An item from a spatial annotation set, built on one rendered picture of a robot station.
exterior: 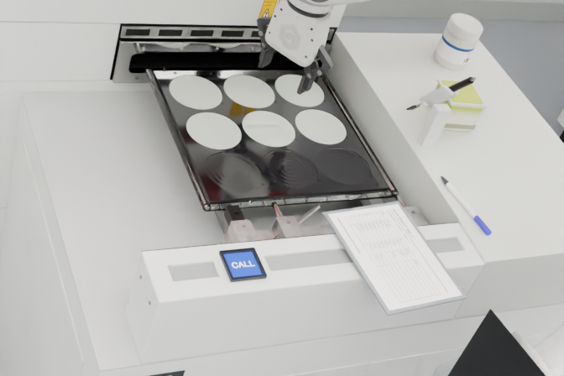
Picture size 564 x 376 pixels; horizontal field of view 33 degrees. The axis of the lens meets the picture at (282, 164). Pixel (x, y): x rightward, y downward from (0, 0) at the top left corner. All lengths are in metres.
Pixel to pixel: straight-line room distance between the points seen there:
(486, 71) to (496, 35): 2.29
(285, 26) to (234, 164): 0.26
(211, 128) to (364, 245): 0.39
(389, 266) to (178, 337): 0.34
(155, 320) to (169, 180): 0.42
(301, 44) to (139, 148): 0.35
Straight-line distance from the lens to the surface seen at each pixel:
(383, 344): 1.63
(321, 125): 1.79
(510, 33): 4.39
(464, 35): 1.94
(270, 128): 1.74
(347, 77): 1.90
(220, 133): 1.70
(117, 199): 1.64
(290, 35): 1.67
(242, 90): 1.81
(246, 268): 1.38
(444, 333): 1.69
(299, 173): 1.67
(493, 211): 1.67
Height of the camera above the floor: 1.94
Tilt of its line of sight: 39 degrees down
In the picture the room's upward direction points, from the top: 20 degrees clockwise
